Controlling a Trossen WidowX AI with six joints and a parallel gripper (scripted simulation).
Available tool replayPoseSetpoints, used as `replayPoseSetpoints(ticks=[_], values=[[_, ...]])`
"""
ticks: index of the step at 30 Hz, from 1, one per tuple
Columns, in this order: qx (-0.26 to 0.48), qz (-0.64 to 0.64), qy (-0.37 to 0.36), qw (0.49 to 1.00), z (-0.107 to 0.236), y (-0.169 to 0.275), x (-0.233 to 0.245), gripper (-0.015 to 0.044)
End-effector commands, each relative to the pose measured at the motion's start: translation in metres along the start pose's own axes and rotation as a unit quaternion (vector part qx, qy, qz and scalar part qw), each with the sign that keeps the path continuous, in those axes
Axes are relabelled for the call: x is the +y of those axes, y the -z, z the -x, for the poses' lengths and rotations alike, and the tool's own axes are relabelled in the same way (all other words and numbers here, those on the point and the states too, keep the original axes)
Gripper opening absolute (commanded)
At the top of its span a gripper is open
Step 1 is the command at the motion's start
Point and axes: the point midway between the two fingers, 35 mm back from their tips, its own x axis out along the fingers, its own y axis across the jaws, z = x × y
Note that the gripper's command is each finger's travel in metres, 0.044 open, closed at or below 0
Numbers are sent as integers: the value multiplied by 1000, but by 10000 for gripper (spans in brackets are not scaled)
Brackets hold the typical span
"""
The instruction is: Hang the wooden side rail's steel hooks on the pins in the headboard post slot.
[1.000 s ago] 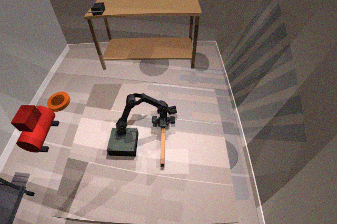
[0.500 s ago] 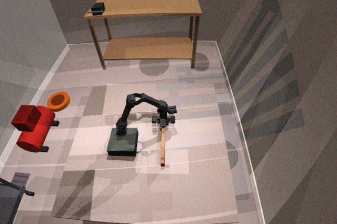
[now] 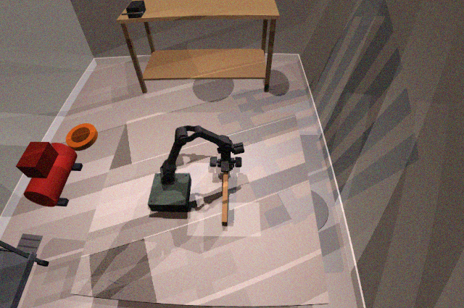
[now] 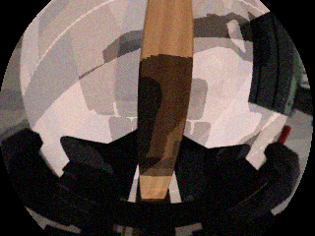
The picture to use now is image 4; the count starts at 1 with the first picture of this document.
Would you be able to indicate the brown wooden post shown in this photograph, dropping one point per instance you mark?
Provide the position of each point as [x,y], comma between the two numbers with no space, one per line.
[138,199]

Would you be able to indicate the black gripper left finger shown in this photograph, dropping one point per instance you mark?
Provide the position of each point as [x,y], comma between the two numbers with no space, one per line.
[119,158]

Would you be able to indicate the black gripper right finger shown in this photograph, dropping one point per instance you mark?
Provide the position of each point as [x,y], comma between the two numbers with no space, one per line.
[195,163]

